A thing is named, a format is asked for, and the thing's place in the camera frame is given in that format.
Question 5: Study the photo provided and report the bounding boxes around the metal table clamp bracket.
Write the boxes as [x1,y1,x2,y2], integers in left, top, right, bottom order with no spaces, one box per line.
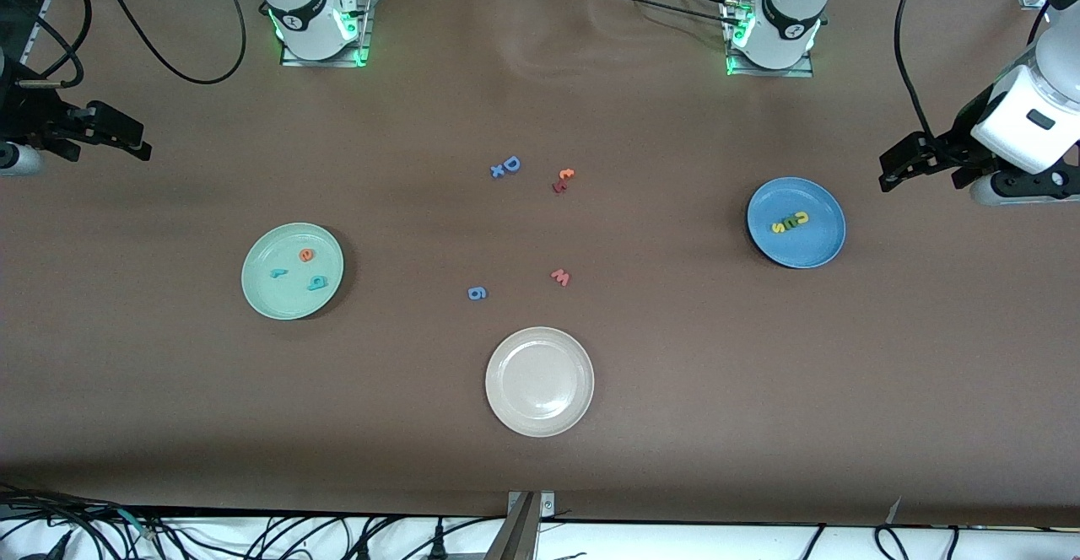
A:
[483,490,558,560]

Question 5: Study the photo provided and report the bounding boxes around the blue plate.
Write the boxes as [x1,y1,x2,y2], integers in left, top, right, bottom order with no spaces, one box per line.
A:
[747,176,847,270]

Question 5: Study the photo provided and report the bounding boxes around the pale green plate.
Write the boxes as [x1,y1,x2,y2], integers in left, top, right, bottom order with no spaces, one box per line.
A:
[241,223,345,321]

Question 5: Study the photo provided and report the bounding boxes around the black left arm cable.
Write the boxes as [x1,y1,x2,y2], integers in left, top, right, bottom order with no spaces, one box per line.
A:
[894,0,942,143]

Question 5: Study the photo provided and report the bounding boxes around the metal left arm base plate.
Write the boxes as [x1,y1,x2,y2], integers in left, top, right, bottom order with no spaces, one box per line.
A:
[722,0,815,78]

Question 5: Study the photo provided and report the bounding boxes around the beige plate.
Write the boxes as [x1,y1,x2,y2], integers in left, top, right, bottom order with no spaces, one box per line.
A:
[485,326,595,439]

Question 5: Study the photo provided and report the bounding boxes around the green floor cable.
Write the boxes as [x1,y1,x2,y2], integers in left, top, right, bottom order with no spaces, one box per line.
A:
[116,508,159,540]

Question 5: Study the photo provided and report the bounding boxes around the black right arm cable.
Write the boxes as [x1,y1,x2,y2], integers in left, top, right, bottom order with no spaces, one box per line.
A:
[84,0,248,87]
[17,0,92,90]

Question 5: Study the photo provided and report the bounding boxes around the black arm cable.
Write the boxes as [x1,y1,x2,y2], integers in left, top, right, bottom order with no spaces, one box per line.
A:
[17,0,92,90]
[894,0,942,143]
[84,0,248,87]

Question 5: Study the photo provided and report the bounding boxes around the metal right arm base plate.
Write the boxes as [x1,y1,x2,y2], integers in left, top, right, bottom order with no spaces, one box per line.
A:
[280,0,374,67]

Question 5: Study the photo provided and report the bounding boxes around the brown table cover sheet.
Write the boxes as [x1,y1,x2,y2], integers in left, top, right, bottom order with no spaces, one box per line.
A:
[0,0,1080,529]

